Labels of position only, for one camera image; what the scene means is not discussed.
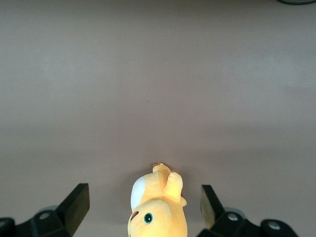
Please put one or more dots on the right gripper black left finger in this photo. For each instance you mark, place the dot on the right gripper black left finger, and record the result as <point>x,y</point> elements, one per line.
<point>71,212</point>

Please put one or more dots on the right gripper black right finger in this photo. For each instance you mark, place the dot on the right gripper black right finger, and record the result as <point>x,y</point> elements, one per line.
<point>217,217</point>

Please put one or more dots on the yellow plush toy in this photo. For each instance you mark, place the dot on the yellow plush toy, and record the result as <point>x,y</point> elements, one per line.
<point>158,209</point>

